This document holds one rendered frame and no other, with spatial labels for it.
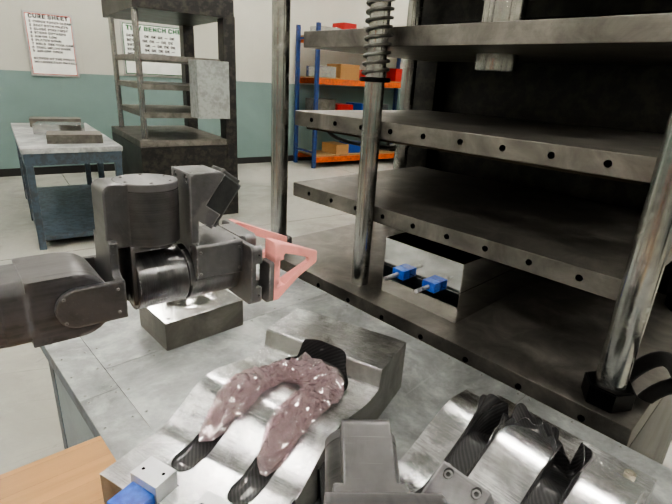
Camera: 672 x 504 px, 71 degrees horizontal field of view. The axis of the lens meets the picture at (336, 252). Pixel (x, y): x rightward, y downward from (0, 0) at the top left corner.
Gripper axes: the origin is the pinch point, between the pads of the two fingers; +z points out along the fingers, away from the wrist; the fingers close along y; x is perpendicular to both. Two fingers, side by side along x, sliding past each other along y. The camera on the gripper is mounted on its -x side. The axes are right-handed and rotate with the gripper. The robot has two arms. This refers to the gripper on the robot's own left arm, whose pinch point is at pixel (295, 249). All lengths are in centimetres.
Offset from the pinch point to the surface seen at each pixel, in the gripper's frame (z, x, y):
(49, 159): 35, 47, 369
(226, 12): 196, -78, 393
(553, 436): 26.2, 23.5, -25.3
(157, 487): -16.7, 31.9, 5.2
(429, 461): 14.6, 29.8, -14.4
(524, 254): 71, 15, 6
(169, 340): 2, 37, 48
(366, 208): 65, 14, 53
